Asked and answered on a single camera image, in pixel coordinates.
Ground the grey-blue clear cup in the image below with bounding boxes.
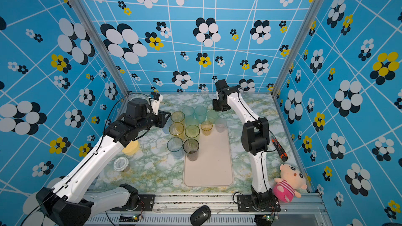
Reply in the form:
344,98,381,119
167,137,184,159

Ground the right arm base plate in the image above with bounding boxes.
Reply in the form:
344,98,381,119
234,194,281,213

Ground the pink plush doll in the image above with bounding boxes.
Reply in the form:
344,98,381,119
273,164,308,203

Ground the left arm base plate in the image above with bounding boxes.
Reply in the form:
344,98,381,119
111,194,156,212

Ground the teal cup left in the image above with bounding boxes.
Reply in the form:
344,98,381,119
182,106,194,126

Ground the green translucent cup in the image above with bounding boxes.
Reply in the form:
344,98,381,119
185,125,200,140

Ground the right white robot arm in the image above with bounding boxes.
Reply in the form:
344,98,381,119
213,80,270,210

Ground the light green cup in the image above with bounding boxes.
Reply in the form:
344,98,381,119
206,110,219,124

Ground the red black utility knife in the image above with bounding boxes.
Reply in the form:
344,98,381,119
272,139,288,162

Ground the amber cup back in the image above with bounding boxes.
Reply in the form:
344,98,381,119
171,111,185,125

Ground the small amber cup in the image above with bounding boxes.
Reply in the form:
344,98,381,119
201,120,213,136

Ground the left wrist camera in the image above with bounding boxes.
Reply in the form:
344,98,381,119
149,92,163,115

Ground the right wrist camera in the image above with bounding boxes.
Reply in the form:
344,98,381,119
215,79,229,93

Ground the teal cup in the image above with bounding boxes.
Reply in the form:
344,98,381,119
194,106,207,123
182,106,194,126

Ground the beige plastic tray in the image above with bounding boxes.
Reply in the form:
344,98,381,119
183,128,233,187

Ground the amber cup front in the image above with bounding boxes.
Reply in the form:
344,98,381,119
169,122,185,140

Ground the dark smoky cup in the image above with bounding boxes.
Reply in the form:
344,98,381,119
183,138,200,161

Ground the aluminium front frame rail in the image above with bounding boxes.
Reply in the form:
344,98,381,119
84,193,332,226

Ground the teal cup right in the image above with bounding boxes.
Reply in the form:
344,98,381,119
194,106,207,123

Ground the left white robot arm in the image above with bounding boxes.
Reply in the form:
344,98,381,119
36,93,171,226

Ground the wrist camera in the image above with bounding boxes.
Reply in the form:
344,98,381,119
215,79,229,93
149,92,163,115

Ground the black computer mouse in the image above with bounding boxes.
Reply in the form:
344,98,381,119
190,205,211,226

